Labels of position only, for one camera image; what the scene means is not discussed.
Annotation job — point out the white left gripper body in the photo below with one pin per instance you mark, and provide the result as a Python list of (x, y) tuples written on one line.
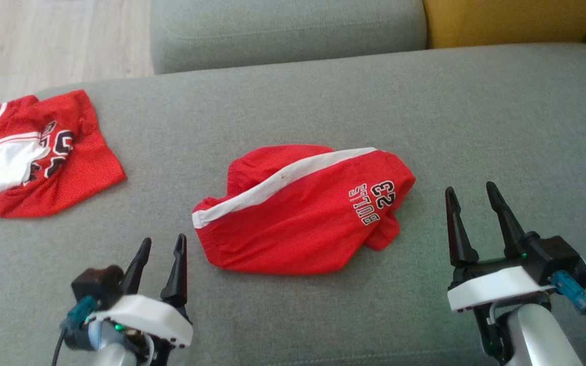
[(145, 315)]

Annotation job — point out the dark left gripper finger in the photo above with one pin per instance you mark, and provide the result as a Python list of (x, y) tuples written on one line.
[(177, 279), (138, 267)]

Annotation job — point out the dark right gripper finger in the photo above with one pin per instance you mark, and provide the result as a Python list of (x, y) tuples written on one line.
[(460, 239), (507, 226)]

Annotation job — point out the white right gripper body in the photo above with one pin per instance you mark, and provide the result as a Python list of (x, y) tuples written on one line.
[(496, 287)]

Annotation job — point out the red Bulls jersey white trim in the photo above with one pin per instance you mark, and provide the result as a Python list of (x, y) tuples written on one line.
[(84, 168)]

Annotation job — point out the red Bulls shorts white stripe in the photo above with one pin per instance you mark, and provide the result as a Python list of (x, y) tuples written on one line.
[(303, 218)]

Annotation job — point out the grey sofa seat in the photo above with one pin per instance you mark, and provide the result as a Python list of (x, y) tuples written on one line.
[(323, 101)]

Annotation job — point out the yellow cushion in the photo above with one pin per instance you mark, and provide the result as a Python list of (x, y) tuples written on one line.
[(506, 20)]

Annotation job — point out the grey sofa back cushion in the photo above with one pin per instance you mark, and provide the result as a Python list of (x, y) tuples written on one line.
[(283, 30)]

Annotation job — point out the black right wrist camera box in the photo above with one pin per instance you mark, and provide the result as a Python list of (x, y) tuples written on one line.
[(552, 254)]

